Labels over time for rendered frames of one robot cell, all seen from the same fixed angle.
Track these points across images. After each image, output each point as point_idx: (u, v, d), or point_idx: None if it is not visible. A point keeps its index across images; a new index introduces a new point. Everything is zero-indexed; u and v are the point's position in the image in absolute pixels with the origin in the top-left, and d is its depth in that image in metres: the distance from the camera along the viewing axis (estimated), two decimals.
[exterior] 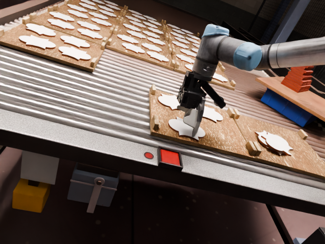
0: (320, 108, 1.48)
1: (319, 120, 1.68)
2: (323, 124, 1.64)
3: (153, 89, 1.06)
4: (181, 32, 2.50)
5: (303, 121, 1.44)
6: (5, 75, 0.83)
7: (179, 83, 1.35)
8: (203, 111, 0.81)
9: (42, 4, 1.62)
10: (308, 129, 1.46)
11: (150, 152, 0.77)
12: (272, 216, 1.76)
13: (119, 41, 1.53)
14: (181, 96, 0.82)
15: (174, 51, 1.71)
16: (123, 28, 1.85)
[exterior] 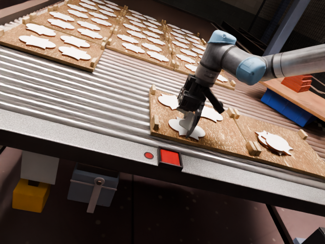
0: (320, 108, 1.48)
1: (319, 120, 1.68)
2: (323, 124, 1.64)
3: (153, 89, 1.06)
4: (181, 32, 2.50)
5: (303, 121, 1.44)
6: (5, 75, 0.83)
7: (179, 83, 1.35)
8: (199, 117, 0.83)
9: (42, 4, 1.62)
10: (308, 129, 1.46)
11: (150, 152, 0.77)
12: (272, 216, 1.76)
13: (119, 41, 1.53)
14: (181, 98, 0.83)
15: (174, 51, 1.71)
16: (123, 28, 1.85)
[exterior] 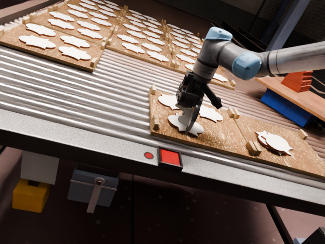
0: (320, 108, 1.48)
1: (319, 120, 1.68)
2: (323, 124, 1.64)
3: (153, 89, 1.06)
4: (181, 32, 2.50)
5: (303, 121, 1.44)
6: (5, 75, 0.83)
7: (179, 83, 1.35)
8: (198, 113, 0.85)
9: (42, 4, 1.62)
10: (308, 129, 1.46)
11: (150, 152, 0.77)
12: (272, 216, 1.76)
13: (119, 41, 1.53)
14: (179, 95, 0.84)
15: (174, 51, 1.71)
16: (123, 28, 1.85)
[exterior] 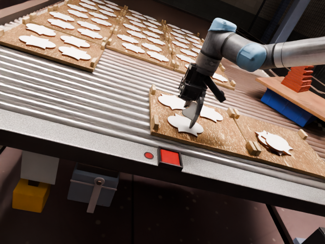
0: (320, 108, 1.48)
1: (319, 120, 1.68)
2: (323, 124, 1.64)
3: (153, 89, 1.06)
4: (181, 32, 2.50)
5: (303, 121, 1.44)
6: (5, 75, 0.83)
7: (179, 83, 1.35)
8: (202, 105, 0.83)
9: (42, 4, 1.62)
10: (308, 129, 1.46)
11: (150, 152, 0.77)
12: (272, 216, 1.76)
13: (119, 41, 1.53)
14: (182, 88, 0.83)
15: (174, 51, 1.71)
16: (123, 28, 1.85)
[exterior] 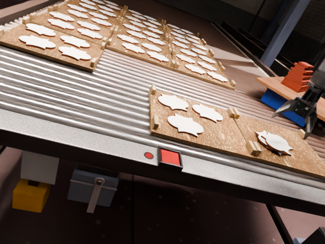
0: (320, 108, 1.48)
1: (319, 120, 1.68)
2: (323, 124, 1.64)
3: (153, 89, 1.06)
4: (181, 32, 2.50)
5: (303, 121, 1.44)
6: (5, 75, 0.83)
7: (179, 83, 1.35)
8: (317, 117, 0.94)
9: (42, 4, 1.62)
10: None
11: (150, 152, 0.77)
12: (272, 216, 1.76)
13: (119, 41, 1.53)
14: (307, 110, 0.89)
15: (174, 51, 1.71)
16: (123, 28, 1.85)
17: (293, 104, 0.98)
